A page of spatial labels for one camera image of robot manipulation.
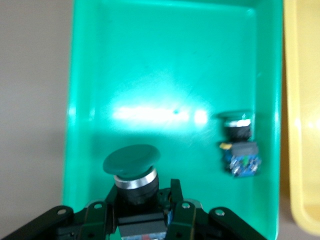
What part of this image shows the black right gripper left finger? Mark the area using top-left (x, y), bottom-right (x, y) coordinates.
top-left (0, 186), bottom-right (118, 240)

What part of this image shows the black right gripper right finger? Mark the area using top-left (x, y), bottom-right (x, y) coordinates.
top-left (164, 178), bottom-right (266, 240)

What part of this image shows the green pushbutton with red mark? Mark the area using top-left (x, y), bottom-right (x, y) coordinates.
top-left (102, 144), bottom-right (173, 240)

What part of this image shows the green plastic tray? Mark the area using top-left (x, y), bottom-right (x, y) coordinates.
top-left (61, 0), bottom-right (285, 240)

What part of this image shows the yellow plastic tray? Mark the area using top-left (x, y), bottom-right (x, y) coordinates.
top-left (282, 0), bottom-right (320, 232)

